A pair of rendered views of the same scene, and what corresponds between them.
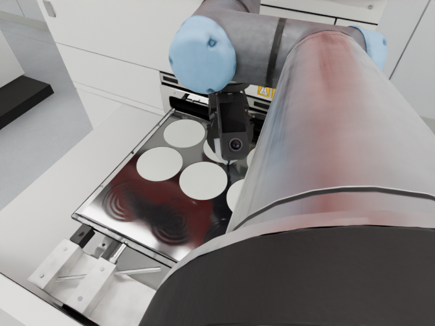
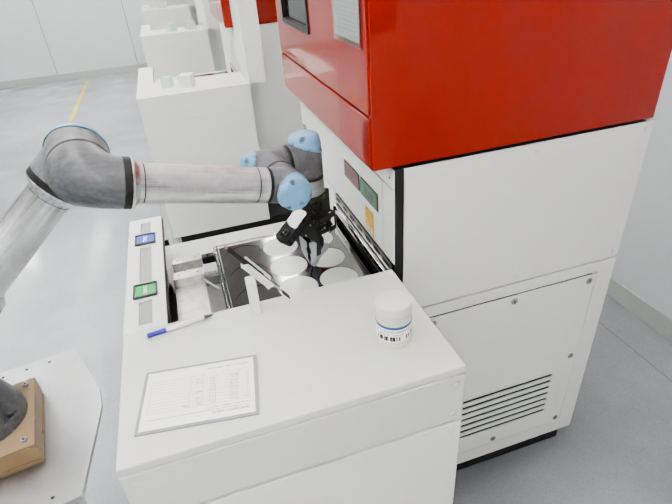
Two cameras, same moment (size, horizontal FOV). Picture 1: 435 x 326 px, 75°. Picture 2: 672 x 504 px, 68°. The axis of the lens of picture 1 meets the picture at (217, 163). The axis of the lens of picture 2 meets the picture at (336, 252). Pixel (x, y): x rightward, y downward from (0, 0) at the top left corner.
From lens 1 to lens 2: 100 cm
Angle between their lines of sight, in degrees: 40
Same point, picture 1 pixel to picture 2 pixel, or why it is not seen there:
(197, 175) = (289, 262)
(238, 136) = (289, 229)
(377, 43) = (288, 180)
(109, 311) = (184, 291)
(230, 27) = (260, 158)
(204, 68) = not seen: hidden behind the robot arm
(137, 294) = (200, 293)
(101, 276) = (194, 273)
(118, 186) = (247, 246)
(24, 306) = (157, 256)
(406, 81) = not seen: outside the picture
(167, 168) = (280, 251)
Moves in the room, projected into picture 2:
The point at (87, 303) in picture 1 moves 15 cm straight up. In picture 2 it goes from (179, 278) to (165, 229)
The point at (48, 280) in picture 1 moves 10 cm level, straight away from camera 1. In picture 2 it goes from (177, 263) to (178, 245)
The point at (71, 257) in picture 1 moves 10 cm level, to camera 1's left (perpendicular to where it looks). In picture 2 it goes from (193, 261) to (176, 249)
